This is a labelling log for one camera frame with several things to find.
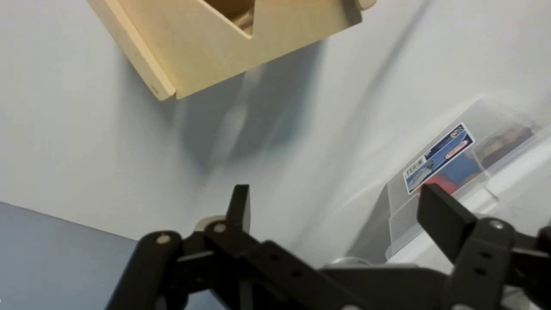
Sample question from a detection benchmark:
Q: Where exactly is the wooden shape sorter toy box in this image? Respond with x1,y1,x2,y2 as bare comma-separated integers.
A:
87,0,378,103

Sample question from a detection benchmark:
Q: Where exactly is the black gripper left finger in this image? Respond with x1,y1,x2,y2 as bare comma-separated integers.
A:
106,182,273,310

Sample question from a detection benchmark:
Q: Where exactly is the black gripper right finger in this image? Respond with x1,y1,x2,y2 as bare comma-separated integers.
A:
416,181,551,310

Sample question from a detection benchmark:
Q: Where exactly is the clear plastic storage container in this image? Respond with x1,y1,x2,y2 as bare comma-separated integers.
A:
350,93,551,272

